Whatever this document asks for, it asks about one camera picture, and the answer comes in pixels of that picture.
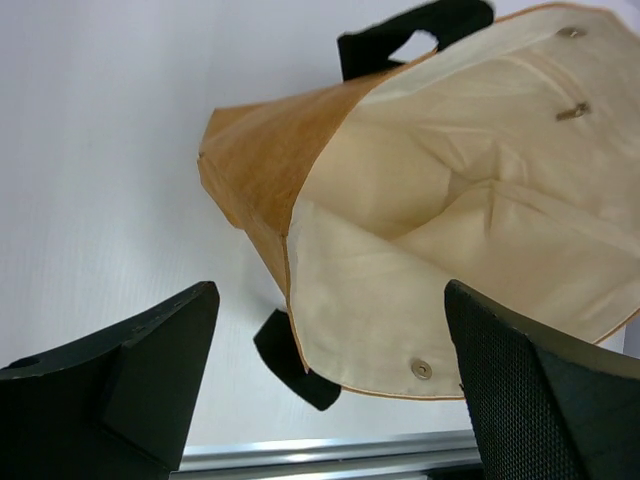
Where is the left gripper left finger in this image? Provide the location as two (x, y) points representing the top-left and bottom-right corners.
(1, 281), (220, 479)

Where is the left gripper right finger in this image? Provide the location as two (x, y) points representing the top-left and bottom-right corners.
(444, 280), (639, 479)

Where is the tan canvas tote bag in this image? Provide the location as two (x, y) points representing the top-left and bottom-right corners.
(198, 1), (639, 410)

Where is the aluminium frame rail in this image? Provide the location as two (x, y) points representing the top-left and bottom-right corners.
(171, 430), (481, 479)

